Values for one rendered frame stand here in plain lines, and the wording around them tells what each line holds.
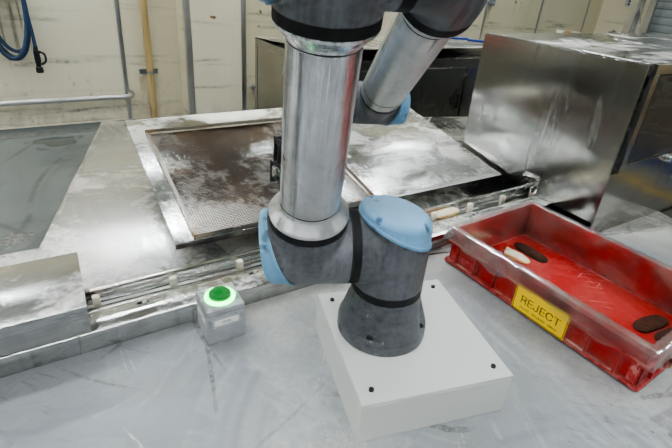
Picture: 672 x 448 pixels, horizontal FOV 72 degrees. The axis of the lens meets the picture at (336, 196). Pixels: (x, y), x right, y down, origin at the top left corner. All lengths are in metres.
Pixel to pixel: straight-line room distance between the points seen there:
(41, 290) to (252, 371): 0.39
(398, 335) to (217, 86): 3.94
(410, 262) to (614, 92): 0.87
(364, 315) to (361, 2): 0.48
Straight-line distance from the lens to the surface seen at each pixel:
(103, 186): 1.53
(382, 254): 0.68
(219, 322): 0.88
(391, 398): 0.73
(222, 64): 4.51
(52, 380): 0.92
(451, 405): 0.80
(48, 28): 4.54
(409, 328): 0.78
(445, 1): 0.49
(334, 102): 0.52
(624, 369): 1.02
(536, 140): 1.54
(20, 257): 1.26
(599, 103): 1.43
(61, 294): 0.93
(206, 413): 0.81
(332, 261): 0.67
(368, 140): 1.58
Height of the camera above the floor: 1.45
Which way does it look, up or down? 26 degrees down
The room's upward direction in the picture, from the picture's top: 5 degrees clockwise
